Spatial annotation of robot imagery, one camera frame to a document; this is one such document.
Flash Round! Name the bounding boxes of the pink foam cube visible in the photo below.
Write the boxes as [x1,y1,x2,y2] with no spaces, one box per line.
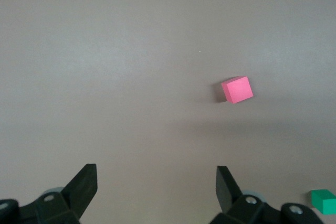
[220,76,254,104]

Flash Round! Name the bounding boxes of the green foam cube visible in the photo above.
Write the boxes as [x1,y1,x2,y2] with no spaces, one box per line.
[311,189,336,216]

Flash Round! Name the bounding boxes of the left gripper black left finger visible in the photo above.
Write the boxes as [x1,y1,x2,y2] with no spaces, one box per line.
[0,163,99,224]

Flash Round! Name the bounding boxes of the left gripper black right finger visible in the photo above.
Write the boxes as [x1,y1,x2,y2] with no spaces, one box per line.
[209,166,324,224]

